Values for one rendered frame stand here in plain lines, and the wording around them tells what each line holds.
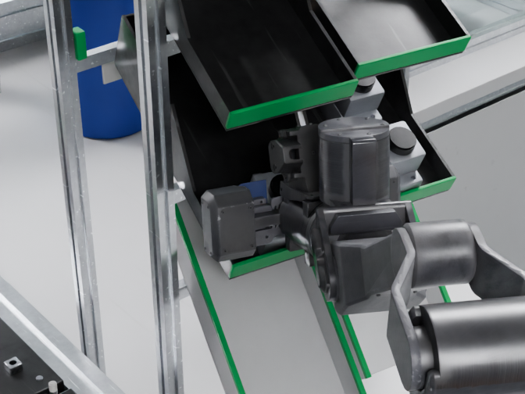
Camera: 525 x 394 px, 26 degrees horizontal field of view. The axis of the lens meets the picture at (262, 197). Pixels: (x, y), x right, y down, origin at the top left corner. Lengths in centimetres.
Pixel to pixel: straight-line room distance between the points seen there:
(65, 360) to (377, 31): 54
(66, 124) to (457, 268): 64
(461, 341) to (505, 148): 175
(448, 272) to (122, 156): 129
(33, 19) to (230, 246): 141
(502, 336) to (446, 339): 3
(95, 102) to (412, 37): 91
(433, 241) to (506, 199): 175
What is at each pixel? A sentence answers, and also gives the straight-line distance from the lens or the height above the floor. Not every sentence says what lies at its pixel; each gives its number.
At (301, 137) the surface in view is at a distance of 97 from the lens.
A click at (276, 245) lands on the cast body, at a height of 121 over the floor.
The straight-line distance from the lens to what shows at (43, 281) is 165.
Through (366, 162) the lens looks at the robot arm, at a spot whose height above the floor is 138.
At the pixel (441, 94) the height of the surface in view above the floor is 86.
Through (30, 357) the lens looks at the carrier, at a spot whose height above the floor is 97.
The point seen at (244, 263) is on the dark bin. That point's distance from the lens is 106.
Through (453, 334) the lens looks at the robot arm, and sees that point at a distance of 61.
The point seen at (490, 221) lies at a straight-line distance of 242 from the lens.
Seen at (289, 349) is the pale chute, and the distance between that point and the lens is 122.
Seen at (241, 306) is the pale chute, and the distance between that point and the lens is 121.
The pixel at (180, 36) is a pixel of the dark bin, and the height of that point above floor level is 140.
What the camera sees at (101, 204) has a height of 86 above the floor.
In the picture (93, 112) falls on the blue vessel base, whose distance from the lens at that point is 196.
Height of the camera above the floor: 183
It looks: 32 degrees down
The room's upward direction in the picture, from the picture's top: straight up
